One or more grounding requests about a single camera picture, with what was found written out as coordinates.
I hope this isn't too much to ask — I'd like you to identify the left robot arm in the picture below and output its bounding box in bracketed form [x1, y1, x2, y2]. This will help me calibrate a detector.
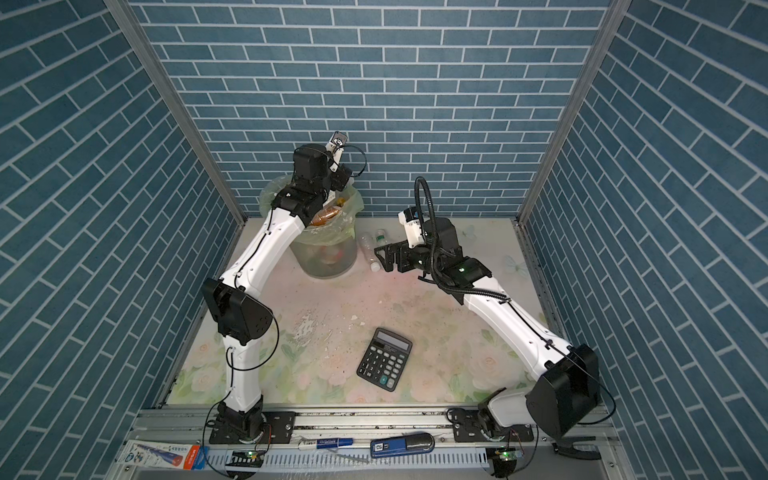
[201, 134, 353, 442]

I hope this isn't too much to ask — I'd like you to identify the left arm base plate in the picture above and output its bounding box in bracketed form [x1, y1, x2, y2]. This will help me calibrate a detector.
[206, 411, 296, 445]

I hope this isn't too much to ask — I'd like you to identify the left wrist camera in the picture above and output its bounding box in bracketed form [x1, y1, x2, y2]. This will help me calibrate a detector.
[326, 131, 348, 172]

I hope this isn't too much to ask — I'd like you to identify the black spare gripper finger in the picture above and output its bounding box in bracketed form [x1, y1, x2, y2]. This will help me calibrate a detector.
[552, 442, 602, 461]

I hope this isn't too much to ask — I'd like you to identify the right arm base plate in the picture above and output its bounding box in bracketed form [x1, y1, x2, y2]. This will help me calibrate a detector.
[445, 407, 535, 443]

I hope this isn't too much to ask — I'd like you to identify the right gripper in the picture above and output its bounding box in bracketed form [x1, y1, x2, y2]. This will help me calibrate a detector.
[376, 237, 444, 276]

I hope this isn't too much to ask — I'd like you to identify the clear bottle white cap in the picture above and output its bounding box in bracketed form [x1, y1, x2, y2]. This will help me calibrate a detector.
[358, 233, 381, 272]

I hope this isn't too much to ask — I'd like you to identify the white slotted cable duct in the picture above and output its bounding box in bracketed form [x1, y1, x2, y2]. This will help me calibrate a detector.
[208, 448, 490, 473]

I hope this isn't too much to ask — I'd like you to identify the brown cafe bottle white swirl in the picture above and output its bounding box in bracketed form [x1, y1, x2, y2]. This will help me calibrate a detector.
[310, 197, 347, 227]

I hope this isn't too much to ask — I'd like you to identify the aluminium frame rail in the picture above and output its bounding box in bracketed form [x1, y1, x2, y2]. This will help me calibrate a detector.
[107, 406, 634, 479]

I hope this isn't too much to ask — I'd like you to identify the clear bottle green cap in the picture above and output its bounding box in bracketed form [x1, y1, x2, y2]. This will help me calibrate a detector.
[375, 229, 390, 246]

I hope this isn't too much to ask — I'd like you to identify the black desk calculator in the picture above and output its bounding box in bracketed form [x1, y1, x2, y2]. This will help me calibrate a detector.
[356, 327, 413, 392]

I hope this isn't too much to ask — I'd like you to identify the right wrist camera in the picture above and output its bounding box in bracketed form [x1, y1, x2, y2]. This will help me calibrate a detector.
[398, 206, 425, 248]

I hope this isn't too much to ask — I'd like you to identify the blue box cutter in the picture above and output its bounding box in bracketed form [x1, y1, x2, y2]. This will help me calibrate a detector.
[370, 432, 435, 459]

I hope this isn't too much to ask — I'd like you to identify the toothpaste box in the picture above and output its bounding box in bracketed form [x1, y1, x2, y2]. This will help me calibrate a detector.
[117, 440, 208, 471]

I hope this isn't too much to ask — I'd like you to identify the grey mesh waste bin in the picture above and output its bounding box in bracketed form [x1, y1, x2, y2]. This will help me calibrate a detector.
[287, 179, 360, 280]

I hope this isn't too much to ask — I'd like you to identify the blue marker pen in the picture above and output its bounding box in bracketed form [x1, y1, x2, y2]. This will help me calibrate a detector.
[298, 438, 354, 450]

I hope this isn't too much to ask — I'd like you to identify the green plastic bin liner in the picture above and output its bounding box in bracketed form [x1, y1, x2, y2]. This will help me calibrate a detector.
[259, 175, 364, 246]

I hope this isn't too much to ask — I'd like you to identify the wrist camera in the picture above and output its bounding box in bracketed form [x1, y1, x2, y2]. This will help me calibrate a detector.
[398, 206, 425, 248]
[326, 131, 348, 172]

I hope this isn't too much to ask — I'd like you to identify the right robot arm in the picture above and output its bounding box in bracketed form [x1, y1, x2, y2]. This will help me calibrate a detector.
[374, 208, 601, 439]

